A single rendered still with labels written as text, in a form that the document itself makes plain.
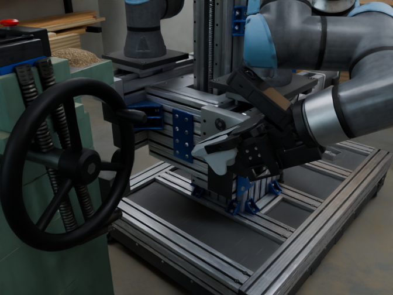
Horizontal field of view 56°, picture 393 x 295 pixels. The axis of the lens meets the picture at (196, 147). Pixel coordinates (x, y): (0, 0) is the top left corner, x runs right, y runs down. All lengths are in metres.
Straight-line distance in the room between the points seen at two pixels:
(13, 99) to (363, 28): 0.52
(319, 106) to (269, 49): 0.11
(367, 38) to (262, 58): 0.14
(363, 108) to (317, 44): 0.11
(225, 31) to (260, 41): 0.66
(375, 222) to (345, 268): 0.39
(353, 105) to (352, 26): 0.12
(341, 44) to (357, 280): 1.24
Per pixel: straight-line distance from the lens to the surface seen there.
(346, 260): 1.73
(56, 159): 0.66
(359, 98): 0.50
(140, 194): 1.65
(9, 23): 0.73
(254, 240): 1.40
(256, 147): 0.56
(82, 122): 0.90
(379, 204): 2.14
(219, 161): 0.60
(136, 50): 1.31
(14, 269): 0.88
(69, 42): 1.06
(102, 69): 0.93
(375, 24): 0.57
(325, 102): 0.51
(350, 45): 0.55
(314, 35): 0.54
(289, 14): 0.55
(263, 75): 1.00
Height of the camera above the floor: 1.11
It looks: 27 degrees down
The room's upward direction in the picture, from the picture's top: straight up
